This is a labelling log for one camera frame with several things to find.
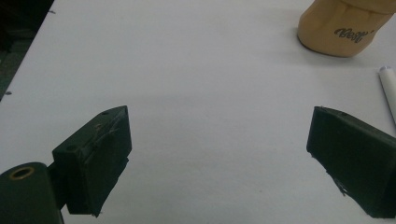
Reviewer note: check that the white pen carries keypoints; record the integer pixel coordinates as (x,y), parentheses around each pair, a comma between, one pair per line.
(389,87)

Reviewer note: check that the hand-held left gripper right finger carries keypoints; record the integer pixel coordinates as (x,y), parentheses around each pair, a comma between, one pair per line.
(355,161)

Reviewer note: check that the tan pen holder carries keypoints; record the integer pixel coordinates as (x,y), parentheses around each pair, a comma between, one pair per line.
(336,21)

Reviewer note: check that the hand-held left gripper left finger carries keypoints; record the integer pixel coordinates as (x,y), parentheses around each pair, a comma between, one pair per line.
(93,155)

